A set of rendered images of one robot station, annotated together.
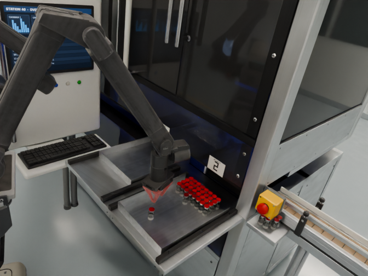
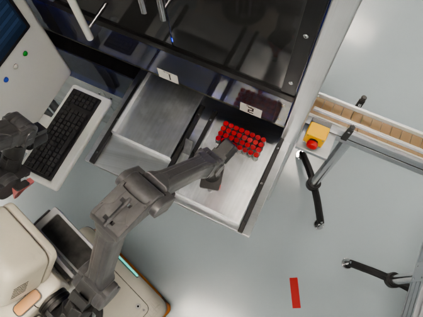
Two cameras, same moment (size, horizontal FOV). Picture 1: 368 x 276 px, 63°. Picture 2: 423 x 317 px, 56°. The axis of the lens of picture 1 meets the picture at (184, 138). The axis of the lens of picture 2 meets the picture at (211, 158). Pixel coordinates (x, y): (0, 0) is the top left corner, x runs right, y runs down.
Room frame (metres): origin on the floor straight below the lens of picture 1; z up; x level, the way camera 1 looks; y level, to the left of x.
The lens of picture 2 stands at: (0.43, 0.16, 2.31)
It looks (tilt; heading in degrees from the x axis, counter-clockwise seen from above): 70 degrees down; 346
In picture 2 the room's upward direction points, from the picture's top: 3 degrees counter-clockwise
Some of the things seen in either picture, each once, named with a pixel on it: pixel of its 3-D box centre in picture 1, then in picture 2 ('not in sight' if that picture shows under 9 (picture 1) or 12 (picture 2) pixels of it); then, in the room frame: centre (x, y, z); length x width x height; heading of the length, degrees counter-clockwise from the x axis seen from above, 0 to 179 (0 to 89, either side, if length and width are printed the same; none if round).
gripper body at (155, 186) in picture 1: (158, 172); (211, 172); (0.81, 0.06, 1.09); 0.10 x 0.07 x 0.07; 151
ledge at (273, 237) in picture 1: (269, 225); (316, 138); (0.89, -0.39, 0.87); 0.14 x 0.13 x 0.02; 137
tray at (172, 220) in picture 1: (174, 208); (226, 168); (0.87, -0.01, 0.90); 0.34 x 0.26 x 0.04; 137
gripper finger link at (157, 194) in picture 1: (156, 190); not in sight; (0.81, 0.06, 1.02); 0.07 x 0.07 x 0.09; 61
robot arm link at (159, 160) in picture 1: (161, 157); not in sight; (0.81, 0.06, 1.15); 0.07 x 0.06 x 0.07; 122
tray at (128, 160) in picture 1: (145, 156); (161, 110); (1.18, 0.16, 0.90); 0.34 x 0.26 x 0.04; 137
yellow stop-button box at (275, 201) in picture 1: (270, 203); (316, 133); (0.87, -0.35, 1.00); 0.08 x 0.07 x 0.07; 137
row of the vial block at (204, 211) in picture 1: (191, 198); (236, 148); (0.94, -0.07, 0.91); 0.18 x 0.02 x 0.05; 47
